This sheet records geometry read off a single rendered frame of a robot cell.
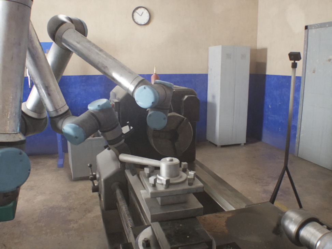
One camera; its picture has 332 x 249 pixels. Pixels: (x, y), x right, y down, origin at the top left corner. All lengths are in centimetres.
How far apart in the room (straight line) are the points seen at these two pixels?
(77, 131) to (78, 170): 276
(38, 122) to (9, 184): 76
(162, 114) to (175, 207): 50
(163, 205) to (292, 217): 37
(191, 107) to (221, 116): 340
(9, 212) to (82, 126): 42
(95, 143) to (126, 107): 209
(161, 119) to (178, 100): 57
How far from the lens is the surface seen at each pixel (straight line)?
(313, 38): 490
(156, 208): 87
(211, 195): 148
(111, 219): 214
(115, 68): 117
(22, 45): 98
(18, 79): 97
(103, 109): 114
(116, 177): 186
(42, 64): 116
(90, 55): 123
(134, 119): 174
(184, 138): 163
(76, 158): 379
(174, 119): 158
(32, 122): 168
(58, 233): 284
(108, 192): 189
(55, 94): 118
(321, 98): 472
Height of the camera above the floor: 148
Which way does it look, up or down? 12 degrees down
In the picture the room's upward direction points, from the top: straight up
